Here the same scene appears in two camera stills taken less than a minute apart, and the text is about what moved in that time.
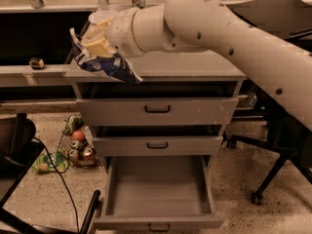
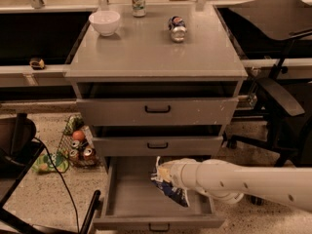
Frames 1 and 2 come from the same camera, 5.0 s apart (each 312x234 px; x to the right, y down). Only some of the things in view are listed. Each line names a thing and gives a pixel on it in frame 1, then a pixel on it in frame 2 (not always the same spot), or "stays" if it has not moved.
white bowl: x=97 y=17 stays
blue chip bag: x=116 y=66 -> x=169 y=190
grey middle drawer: x=109 y=140 stays
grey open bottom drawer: x=159 y=194 stays
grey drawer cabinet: x=157 y=136 stays
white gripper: x=121 y=33 -> x=178 y=175
